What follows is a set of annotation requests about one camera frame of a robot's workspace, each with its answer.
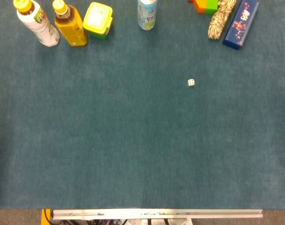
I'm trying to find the blue-green felt table mat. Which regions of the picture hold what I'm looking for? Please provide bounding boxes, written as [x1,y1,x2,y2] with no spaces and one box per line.
[0,0,285,210]

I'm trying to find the green box yellow lid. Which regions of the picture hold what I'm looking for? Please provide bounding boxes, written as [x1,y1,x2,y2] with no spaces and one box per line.
[82,2,113,40]

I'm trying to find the white drink bottle yellow cap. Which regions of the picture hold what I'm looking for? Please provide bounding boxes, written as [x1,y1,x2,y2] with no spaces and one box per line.
[13,0,60,47]

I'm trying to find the dark blue rectangular box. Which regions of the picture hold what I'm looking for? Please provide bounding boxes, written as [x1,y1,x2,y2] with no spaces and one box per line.
[222,0,260,50]

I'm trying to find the orange green toy blocks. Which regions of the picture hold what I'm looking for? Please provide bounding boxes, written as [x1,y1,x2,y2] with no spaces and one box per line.
[188,0,219,15]

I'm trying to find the yellow tea bottle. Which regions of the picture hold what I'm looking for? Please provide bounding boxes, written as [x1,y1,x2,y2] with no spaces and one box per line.
[52,0,88,47]

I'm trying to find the light blue drink can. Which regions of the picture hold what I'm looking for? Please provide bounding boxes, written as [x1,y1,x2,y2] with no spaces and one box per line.
[137,0,157,30]

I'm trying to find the coiled speckled rope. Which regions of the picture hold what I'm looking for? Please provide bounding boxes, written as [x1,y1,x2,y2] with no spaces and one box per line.
[207,0,237,40]

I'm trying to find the aluminium profile rail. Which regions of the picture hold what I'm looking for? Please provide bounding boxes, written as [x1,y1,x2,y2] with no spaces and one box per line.
[51,209,263,220]

